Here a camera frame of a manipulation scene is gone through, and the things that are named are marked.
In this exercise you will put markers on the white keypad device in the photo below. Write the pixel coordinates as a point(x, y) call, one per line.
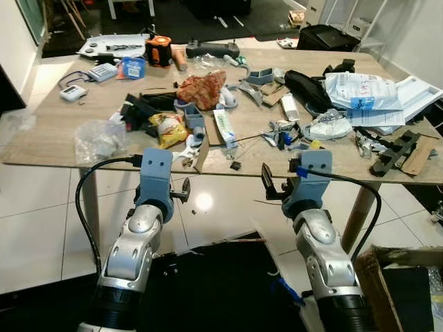
point(102, 72)

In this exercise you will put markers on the red-brown crumpled bag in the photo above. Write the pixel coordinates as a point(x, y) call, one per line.
point(202, 90)

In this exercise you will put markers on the brown cardboard rubbish box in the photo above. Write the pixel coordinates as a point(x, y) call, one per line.
point(370, 283)

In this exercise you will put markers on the white handheld timer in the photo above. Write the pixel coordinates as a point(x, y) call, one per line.
point(73, 93)

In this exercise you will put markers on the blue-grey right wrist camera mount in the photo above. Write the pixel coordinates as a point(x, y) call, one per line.
point(313, 173)

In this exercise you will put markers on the small black plastic clip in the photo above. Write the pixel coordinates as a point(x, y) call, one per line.
point(340, 67)

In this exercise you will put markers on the small open cardboard box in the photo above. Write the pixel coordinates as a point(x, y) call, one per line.
point(297, 19)

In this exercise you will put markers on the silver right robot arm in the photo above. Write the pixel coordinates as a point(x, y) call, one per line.
point(322, 252)

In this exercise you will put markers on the black floor mat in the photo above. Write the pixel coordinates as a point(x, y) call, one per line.
point(221, 290)

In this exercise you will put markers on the grey-blue printed curved part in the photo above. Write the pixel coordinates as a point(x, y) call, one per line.
point(194, 119)

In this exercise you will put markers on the black fabric pouch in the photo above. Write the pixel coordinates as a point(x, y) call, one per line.
point(304, 90)

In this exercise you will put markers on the black storage bin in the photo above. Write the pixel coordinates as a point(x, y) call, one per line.
point(329, 38)

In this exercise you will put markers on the white blue mailer bag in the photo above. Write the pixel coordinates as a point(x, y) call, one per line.
point(360, 90)

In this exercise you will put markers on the black plastic rail bracket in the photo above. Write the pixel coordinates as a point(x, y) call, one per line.
point(394, 155)

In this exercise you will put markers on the white tray with tools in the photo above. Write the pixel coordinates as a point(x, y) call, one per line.
point(104, 47)

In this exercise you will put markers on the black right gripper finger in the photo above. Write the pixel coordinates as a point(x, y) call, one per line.
point(267, 180)

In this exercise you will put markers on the white foam tray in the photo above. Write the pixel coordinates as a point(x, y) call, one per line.
point(419, 93)

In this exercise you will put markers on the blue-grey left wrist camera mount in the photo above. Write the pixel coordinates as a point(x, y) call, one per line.
point(156, 173)

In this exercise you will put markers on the grey-blue printed bracket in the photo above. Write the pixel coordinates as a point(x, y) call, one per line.
point(261, 76)

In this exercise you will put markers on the light wooden table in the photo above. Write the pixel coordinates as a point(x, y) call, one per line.
point(48, 138)

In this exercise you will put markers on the white toothpaste tube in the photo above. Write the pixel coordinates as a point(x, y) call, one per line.
point(225, 126)

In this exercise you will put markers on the black plastic block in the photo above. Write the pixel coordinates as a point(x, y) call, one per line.
point(138, 111)

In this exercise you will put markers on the clear crumpled plastic bag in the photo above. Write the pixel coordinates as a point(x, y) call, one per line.
point(100, 140)

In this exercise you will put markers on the beige cylinder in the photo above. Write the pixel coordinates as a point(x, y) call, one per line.
point(181, 58)

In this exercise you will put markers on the flat brown cardboard piece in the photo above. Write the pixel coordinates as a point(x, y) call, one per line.
point(422, 159)

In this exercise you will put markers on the blue packet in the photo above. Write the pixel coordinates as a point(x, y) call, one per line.
point(132, 68)

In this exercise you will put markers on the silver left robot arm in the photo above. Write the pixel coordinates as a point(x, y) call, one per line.
point(131, 245)

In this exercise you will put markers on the orange black tape measure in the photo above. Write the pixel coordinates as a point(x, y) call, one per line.
point(158, 50)

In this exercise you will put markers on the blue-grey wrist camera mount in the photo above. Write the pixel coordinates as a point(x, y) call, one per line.
point(156, 173)
point(313, 173)

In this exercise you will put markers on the white crumpled wrapper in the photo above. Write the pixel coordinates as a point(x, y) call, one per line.
point(329, 128)

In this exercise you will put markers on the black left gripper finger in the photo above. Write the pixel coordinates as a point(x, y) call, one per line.
point(187, 185)

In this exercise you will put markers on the yellow snack bag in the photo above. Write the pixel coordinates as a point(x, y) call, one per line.
point(168, 131)

